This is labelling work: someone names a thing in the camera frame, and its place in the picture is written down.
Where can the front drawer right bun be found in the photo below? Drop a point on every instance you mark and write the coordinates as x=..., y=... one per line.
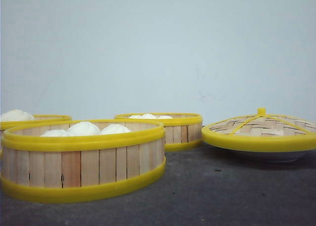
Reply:
x=114, y=129

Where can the bamboo steamer drawer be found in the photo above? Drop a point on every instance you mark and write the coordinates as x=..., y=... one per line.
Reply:
x=49, y=118
x=80, y=168
x=182, y=132

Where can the front drawer left bun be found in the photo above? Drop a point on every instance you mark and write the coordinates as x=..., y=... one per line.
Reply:
x=56, y=133

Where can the white plate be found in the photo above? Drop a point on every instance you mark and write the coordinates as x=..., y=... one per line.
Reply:
x=275, y=157

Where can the middle drawer right bun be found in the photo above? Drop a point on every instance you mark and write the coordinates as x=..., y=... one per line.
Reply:
x=164, y=117

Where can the white bun in left drawer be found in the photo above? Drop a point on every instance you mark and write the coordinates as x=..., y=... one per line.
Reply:
x=16, y=115

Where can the woven bamboo steamer lid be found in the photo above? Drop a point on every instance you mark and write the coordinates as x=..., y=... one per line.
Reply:
x=262, y=132

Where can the middle drawer left bun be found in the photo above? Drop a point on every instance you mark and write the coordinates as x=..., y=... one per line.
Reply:
x=135, y=117

